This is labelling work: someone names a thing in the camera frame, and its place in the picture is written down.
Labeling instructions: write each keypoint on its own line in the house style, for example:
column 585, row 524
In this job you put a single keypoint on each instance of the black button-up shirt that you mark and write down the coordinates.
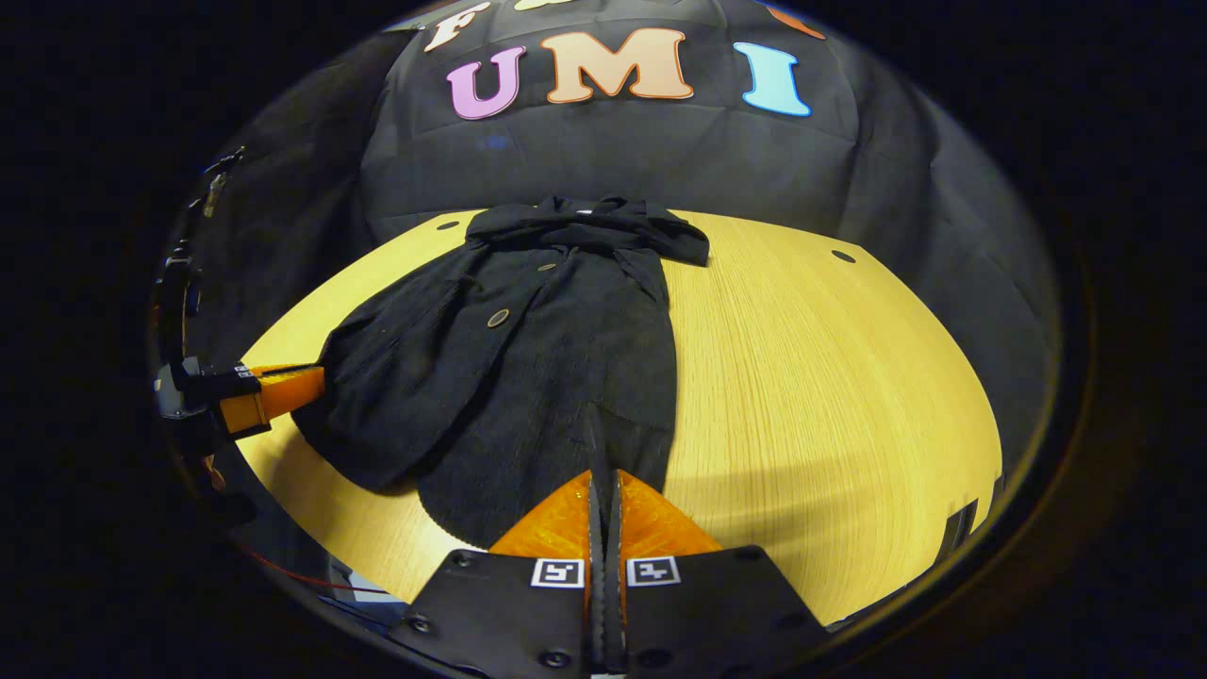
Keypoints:
column 528, row 377

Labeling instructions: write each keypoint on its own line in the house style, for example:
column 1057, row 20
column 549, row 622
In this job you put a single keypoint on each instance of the black backdrop cloth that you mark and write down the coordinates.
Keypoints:
column 613, row 160

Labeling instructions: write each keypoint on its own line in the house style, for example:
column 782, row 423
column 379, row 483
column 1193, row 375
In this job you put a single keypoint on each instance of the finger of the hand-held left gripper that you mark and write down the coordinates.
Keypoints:
column 273, row 368
column 283, row 393

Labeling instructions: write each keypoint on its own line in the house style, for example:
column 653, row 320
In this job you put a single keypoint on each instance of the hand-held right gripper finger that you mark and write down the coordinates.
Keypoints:
column 615, row 566
column 596, row 566

